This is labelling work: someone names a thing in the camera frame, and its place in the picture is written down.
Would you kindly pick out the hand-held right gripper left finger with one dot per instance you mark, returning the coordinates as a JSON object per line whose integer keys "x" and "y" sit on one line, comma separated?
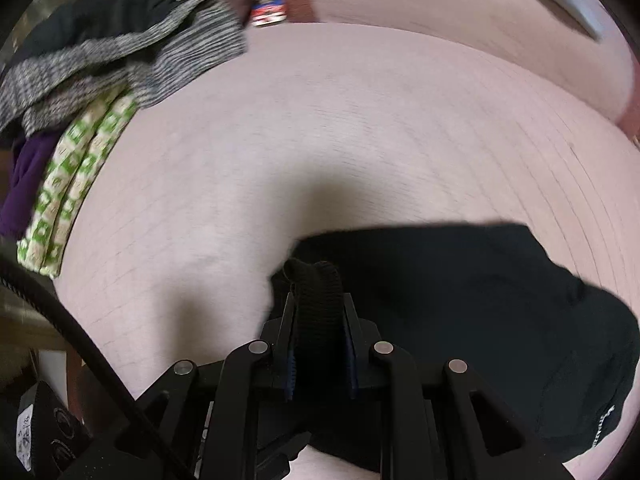
{"x": 289, "y": 360}

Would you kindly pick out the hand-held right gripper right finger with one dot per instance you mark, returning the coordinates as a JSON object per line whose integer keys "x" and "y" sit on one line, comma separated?
{"x": 350, "y": 360}

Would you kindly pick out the black pants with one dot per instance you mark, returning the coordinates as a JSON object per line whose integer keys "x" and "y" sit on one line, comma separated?
{"x": 450, "y": 285}

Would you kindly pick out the pink bed sheet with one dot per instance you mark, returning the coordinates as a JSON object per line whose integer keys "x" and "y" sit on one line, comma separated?
{"x": 325, "y": 135}

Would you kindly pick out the purple cloth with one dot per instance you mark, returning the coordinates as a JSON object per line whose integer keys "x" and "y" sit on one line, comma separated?
{"x": 27, "y": 175}

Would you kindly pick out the green patterned white cloth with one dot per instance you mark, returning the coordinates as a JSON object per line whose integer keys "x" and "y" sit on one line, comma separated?
{"x": 75, "y": 170}

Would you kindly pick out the grey striped knit garment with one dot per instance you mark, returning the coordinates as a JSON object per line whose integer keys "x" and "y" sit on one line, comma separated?
{"x": 150, "y": 55}

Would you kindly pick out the pink pillow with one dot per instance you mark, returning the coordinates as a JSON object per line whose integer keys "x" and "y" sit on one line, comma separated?
{"x": 450, "y": 0}

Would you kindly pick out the black garment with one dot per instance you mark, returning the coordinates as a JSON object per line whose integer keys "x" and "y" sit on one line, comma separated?
{"x": 85, "y": 22}

